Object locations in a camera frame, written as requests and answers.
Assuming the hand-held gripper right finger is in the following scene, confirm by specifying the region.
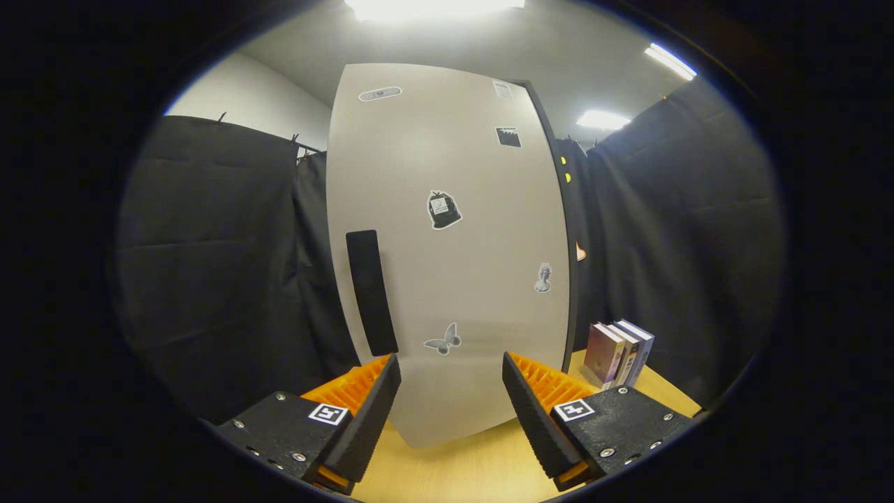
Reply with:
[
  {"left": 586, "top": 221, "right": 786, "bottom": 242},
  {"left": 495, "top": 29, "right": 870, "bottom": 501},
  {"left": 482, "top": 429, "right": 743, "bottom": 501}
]
[{"left": 501, "top": 351, "right": 699, "bottom": 492}]

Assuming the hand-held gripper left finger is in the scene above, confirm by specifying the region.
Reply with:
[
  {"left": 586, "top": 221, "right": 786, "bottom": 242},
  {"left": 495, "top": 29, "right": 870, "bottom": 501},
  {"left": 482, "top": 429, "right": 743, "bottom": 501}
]
[{"left": 210, "top": 353, "right": 402, "bottom": 495}]

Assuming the white spine book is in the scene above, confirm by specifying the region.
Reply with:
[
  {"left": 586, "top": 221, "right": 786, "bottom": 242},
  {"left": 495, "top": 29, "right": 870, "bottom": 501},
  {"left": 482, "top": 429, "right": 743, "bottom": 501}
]
[{"left": 606, "top": 323, "right": 640, "bottom": 388}]

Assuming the blue grey book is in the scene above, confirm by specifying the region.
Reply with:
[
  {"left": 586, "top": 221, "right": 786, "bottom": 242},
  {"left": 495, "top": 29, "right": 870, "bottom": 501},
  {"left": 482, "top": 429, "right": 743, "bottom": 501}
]
[{"left": 615, "top": 319, "right": 655, "bottom": 387}]

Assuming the black backdrop cloth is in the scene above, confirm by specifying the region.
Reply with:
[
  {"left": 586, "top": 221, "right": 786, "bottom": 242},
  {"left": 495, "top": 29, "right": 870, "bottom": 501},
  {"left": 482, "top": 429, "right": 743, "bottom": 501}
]
[{"left": 115, "top": 73, "right": 786, "bottom": 423}]

